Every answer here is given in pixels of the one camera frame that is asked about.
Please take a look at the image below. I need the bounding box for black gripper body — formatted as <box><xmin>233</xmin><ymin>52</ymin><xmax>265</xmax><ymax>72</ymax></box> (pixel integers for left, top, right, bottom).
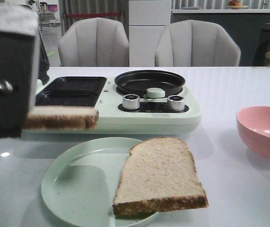
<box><xmin>0</xmin><ymin>4</ymin><xmax>40</xmax><ymax>138</ymax></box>

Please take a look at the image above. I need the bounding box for breakfast maker hinged lid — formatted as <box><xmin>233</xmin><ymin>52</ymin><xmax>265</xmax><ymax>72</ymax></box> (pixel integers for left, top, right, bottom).
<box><xmin>38</xmin><ymin>31</ymin><xmax>50</xmax><ymax>85</ymax></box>

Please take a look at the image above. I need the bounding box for bread slice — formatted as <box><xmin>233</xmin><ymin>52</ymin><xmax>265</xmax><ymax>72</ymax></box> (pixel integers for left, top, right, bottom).
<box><xmin>113</xmin><ymin>137</ymin><xmax>209</xmax><ymax>217</ymax></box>
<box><xmin>22</xmin><ymin>105</ymin><xmax>99</xmax><ymax>130</ymax></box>

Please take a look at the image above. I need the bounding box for pink bowl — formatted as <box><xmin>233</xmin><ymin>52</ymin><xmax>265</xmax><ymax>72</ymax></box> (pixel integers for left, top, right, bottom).
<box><xmin>236</xmin><ymin>106</ymin><xmax>270</xmax><ymax>159</ymax></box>

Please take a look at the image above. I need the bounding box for mint green breakfast maker base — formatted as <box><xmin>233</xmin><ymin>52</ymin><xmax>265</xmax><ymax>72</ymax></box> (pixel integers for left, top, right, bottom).
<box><xmin>29</xmin><ymin>76</ymin><xmax>201</xmax><ymax>134</ymax></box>

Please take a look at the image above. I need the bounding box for left grey upholstered chair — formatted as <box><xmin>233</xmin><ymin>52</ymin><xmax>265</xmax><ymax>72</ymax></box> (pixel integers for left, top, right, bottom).
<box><xmin>58</xmin><ymin>17</ymin><xmax>129</xmax><ymax>67</ymax></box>

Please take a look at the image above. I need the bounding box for grey upholstered chair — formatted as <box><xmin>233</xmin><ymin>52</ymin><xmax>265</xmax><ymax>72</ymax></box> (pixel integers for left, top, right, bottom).
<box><xmin>155</xmin><ymin>20</ymin><xmax>241</xmax><ymax>67</ymax></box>
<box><xmin>58</xmin><ymin>17</ymin><xmax>129</xmax><ymax>67</ymax></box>

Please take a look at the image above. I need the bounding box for black round frying pan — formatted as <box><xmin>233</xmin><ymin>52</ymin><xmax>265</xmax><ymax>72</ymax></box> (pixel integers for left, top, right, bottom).
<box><xmin>114</xmin><ymin>70</ymin><xmax>185</xmax><ymax>98</ymax></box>

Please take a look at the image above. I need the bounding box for white cabinet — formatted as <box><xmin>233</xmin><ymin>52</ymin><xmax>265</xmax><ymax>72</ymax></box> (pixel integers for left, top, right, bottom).
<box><xmin>129</xmin><ymin>0</ymin><xmax>172</xmax><ymax>67</ymax></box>

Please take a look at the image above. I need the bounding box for left silver control knob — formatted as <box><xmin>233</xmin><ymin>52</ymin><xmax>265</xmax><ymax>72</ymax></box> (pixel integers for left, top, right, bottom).
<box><xmin>122</xmin><ymin>94</ymin><xmax>140</xmax><ymax>110</ymax></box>

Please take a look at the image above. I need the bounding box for silver control knob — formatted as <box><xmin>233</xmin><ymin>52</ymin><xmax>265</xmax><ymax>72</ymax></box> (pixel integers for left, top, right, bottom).
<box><xmin>122</xmin><ymin>94</ymin><xmax>140</xmax><ymax>110</ymax></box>
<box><xmin>166</xmin><ymin>95</ymin><xmax>185</xmax><ymax>112</ymax></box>

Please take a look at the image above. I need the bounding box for mint green round plate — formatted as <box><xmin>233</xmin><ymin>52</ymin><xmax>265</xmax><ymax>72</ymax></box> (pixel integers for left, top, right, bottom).
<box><xmin>41</xmin><ymin>137</ymin><xmax>159</xmax><ymax>227</ymax></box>

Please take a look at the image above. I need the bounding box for right grey upholstered chair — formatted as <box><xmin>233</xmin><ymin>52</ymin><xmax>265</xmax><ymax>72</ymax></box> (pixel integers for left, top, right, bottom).
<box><xmin>155</xmin><ymin>20</ymin><xmax>241</xmax><ymax>67</ymax></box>

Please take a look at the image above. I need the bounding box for right silver control knob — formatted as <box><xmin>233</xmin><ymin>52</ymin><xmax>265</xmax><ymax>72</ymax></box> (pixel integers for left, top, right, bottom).
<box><xmin>166</xmin><ymin>95</ymin><xmax>185</xmax><ymax>112</ymax></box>

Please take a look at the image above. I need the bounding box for fruit plate on counter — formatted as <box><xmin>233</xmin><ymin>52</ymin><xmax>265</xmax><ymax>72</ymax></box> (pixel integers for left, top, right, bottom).
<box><xmin>226</xmin><ymin>0</ymin><xmax>249</xmax><ymax>9</ymax></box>

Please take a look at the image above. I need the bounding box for grey counter with white top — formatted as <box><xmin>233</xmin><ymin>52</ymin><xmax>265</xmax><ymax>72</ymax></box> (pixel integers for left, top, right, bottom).
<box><xmin>171</xmin><ymin>9</ymin><xmax>270</xmax><ymax>66</ymax></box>

